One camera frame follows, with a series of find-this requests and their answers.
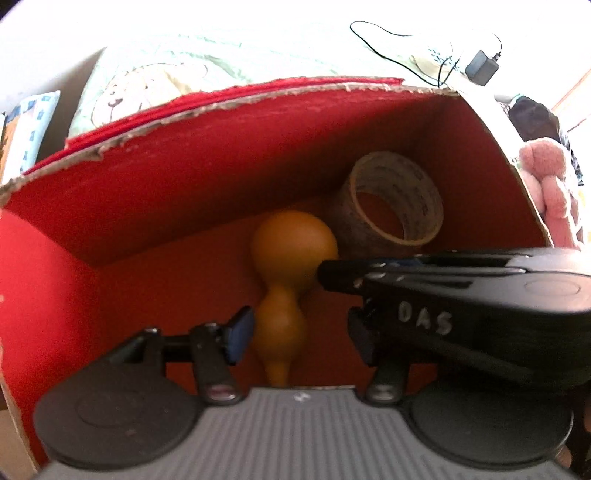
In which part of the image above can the orange gourd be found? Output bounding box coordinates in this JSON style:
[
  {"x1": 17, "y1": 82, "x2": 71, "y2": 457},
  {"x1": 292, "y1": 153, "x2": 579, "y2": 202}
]
[{"x1": 252, "y1": 210, "x2": 338, "y2": 388}]

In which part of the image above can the pink plush toy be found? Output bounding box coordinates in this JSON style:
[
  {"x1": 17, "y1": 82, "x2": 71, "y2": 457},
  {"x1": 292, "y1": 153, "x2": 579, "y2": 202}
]
[{"x1": 519, "y1": 138, "x2": 582, "y2": 250}]

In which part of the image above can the brown tape roll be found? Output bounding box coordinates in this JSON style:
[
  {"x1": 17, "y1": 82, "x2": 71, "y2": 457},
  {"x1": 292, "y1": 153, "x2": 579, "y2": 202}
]
[{"x1": 329, "y1": 151, "x2": 444, "y2": 258}]

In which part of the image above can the dark bag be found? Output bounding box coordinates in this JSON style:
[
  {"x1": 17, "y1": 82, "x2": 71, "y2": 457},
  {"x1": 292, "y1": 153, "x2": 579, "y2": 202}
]
[{"x1": 509, "y1": 96, "x2": 560, "y2": 142}]

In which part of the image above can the red cardboard box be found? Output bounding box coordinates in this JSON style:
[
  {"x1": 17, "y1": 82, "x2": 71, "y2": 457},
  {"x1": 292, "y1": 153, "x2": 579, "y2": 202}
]
[{"x1": 1, "y1": 77, "x2": 550, "y2": 465}]

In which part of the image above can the black power adapter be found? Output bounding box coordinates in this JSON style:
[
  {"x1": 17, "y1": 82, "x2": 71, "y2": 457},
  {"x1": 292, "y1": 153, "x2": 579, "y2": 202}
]
[{"x1": 465, "y1": 50, "x2": 501, "y2": 86}]

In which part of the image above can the white power strip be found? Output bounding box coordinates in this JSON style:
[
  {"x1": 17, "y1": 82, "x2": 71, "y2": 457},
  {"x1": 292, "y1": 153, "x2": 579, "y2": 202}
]
[{"x1": 411, "y1": 42, "x2": 461, "y2": 84}]

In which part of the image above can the patterned pillow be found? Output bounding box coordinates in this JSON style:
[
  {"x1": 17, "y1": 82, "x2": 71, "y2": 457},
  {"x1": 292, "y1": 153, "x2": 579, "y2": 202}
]
[{"x1": 1, "y1": 90, "x2": 61, "y2": 185}]

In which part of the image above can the light green bed sheet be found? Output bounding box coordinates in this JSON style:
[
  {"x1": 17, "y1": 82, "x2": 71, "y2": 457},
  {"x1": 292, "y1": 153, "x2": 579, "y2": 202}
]
[{"x1": 67, "y1": 37, "x2": 337, "y2": 139}]

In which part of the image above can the black cable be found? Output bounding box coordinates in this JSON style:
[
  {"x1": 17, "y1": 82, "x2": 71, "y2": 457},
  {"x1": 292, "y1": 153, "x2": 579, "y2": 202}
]
[{"x1": 348, "y1": 20, "x2": 505, "y2": 89}]

